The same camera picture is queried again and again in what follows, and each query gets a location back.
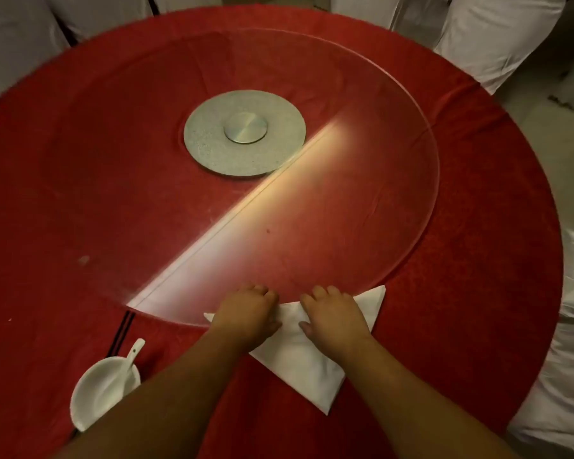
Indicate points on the person's right thumb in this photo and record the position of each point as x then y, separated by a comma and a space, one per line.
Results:
307, 330

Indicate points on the silver metal turntable base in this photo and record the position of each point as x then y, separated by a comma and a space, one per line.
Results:
205, 138

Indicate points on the person's right hand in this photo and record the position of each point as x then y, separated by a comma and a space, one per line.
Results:
337, 325

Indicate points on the person's left thumb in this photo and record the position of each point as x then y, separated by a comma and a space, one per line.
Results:
272, 325

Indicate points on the white ceramic spoon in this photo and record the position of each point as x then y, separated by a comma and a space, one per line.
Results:
133, 353

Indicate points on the white ceramic bowl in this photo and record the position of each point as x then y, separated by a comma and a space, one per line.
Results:
98, 391

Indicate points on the white napkin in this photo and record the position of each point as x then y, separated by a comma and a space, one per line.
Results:
301, 372

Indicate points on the person's left hand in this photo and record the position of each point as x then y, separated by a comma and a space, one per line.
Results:
244, 317

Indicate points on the round glass turntable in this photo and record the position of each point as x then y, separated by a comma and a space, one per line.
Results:
354, 195

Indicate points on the person's right forearm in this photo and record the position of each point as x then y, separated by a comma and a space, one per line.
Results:
411, 406

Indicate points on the red tablecloth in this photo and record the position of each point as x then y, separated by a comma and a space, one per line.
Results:
483, 224

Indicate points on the person's left forearm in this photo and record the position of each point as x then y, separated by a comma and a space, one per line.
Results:
162, 401

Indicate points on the black chopstick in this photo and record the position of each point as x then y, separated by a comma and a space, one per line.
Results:
116, 335
122, 335

